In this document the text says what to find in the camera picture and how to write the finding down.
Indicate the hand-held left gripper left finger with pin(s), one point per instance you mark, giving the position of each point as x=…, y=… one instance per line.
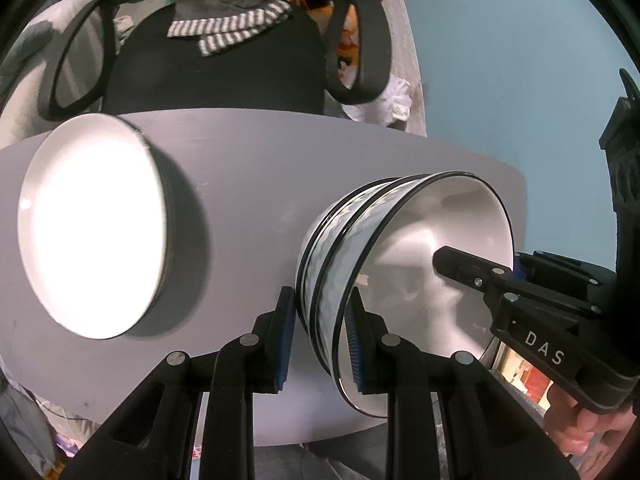
x=284, y=345

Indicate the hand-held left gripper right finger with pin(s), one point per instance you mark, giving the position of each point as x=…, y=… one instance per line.
x=354, y=350

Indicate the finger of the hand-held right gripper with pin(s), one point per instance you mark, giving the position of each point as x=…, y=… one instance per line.
x=460, y=262
x=550, y=267

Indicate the white plate with dark rim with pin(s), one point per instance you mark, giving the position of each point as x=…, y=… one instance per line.
x=167, y=210
x=171, y=245
x=90, y=225

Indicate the person's right hand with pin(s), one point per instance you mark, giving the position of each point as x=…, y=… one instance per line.
x=585, y=425

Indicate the wooden crate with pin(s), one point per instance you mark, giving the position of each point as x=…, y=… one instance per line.
x=525, y=382

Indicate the grey cloth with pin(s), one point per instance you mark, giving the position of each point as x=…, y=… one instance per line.
x=320, y=460

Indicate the white crumpled cloth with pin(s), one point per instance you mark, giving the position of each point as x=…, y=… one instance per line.
x=400, y=97

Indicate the pale textured panel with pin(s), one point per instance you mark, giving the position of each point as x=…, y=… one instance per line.
x=402, y=25

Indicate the orange yellow bag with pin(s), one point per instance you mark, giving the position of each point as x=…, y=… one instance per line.
x=350, y=35

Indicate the black office chair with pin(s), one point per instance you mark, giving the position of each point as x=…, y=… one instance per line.
x=220, y=80

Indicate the grey sweater with striped hem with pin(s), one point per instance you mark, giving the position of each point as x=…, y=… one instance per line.
x=225, y=25

